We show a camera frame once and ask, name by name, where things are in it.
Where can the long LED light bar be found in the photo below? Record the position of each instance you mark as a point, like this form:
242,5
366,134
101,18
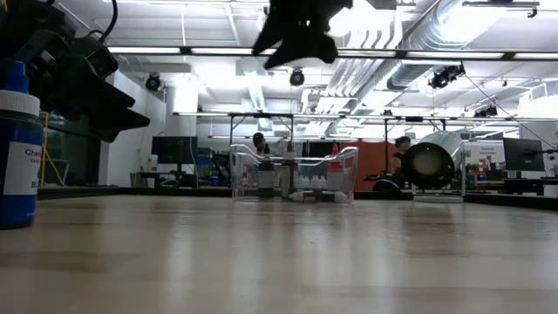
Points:
144,50

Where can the large blue food coloring bottle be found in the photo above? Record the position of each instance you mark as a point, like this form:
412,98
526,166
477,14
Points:
19,196

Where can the orange partition wall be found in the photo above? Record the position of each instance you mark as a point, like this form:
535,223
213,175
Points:
370,161

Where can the black ceiling spotlight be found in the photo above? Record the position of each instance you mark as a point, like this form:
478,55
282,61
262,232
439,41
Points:
297,77
153,82
444,76

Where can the small dark food coloring bottle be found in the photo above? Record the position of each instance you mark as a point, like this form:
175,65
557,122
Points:
341,196
297,196

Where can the small red food coloring bottle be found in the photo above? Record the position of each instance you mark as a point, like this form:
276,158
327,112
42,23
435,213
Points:
323,182

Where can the person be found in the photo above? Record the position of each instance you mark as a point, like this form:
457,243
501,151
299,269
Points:
402,144
259,140

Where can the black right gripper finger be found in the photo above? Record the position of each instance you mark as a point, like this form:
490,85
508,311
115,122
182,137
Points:
309,48
272,35

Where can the small orange food coloring bottle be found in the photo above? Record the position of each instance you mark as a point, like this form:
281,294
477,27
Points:
315,182

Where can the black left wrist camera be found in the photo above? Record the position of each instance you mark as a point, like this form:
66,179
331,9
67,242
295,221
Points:
96,56

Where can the black computer monitor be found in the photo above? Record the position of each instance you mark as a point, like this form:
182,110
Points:
523,154
174,150

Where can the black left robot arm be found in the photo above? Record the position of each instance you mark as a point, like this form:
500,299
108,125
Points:
26,22

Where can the silver ventilation duct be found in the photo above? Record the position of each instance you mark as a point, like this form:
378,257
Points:
418,65

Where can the clear plastic bin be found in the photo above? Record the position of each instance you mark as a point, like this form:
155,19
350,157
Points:
244,192

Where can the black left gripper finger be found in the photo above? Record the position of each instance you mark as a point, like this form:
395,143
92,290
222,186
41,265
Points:
109,102
117,126

